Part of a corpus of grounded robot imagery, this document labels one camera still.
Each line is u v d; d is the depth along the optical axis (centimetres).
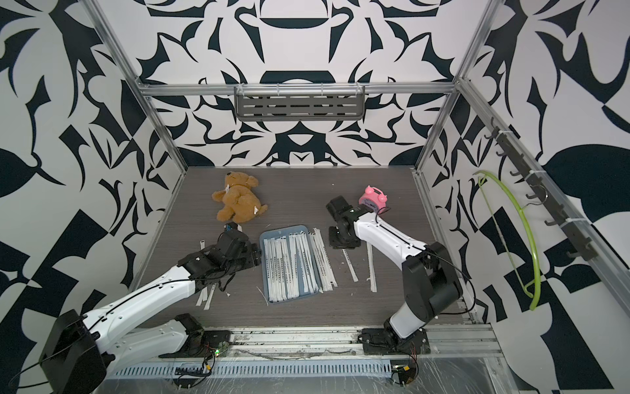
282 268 89
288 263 90
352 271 89
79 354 38
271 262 90
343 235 73
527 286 61
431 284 44
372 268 89
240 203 94
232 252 63
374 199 97
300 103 94
